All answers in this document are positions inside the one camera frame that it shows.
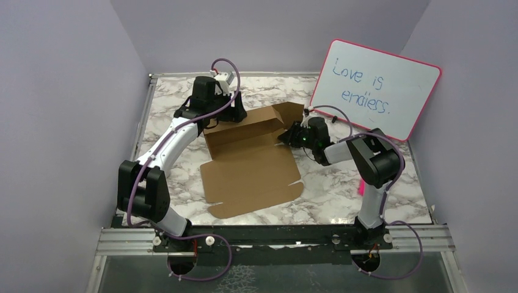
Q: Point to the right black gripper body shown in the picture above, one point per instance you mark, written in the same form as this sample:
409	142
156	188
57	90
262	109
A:
306	141

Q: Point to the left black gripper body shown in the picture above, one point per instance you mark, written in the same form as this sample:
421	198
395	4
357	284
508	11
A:
219	98

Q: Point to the brown cardboard box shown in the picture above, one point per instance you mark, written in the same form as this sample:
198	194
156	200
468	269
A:
249	168

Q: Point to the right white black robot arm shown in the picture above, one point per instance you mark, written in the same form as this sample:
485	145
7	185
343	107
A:
377	159

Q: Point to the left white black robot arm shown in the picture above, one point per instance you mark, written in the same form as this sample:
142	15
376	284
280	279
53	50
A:
142	184

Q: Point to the pink marker pen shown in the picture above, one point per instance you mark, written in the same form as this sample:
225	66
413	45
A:
361	189

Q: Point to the pink framed whiteboard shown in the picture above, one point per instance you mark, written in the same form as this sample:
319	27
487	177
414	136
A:
374	88

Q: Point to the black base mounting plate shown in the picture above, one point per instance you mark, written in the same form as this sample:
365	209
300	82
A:
249	245

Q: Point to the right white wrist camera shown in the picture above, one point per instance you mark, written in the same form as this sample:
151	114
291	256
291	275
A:
306	113

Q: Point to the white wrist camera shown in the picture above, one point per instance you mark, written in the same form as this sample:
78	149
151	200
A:
306	113
224	78

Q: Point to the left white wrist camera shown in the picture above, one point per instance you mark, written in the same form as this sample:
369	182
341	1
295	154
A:
224	78

